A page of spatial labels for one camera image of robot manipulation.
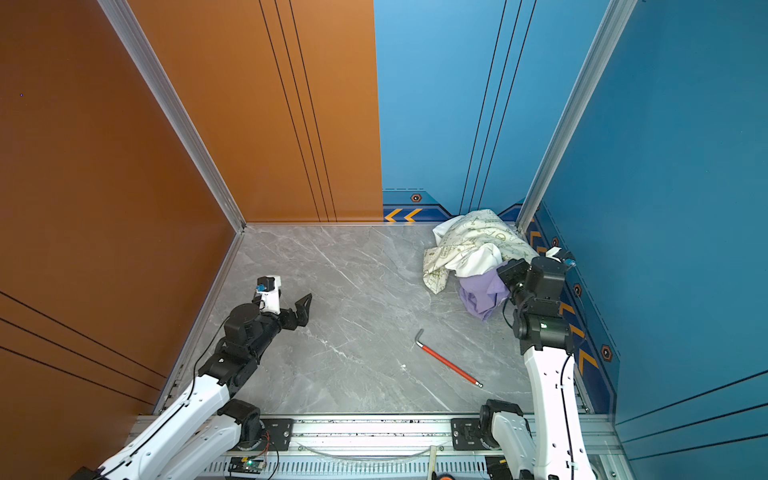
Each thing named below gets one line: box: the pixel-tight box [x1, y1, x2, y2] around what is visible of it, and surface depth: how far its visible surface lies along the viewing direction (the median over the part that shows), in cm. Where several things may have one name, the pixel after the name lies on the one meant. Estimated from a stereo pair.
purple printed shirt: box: [459, 261, 510, 321], surface depth 85 cm
